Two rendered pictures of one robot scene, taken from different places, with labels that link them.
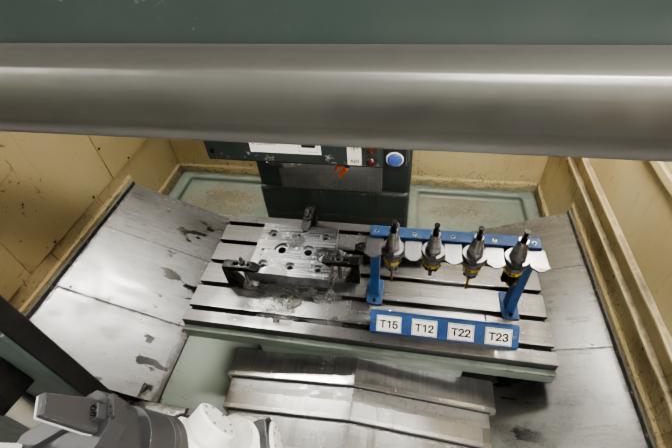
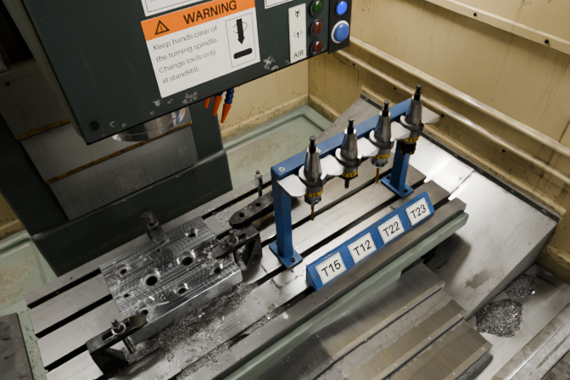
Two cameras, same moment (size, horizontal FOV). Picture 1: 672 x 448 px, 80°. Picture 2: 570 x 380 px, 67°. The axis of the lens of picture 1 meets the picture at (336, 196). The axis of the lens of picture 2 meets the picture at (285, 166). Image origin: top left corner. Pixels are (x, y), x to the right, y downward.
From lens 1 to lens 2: 0.52 m
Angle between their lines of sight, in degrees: 33
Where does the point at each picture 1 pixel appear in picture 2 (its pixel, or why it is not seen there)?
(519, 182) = (293, 99)
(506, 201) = (292, 123)
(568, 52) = not seen: outside the picture
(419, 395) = (389, 318)
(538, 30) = not seen: outside the picture
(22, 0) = not seen: outside the picture
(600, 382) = (488, 200)
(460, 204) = (257, 146)
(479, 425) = (444, 303)
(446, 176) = (230, 125)
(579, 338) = (449, 181)
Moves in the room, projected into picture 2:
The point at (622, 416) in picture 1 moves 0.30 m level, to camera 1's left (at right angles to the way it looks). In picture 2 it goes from (520, 211) to (479, 272)
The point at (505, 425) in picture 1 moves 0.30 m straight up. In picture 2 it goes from (458, 287) to (483, 223)
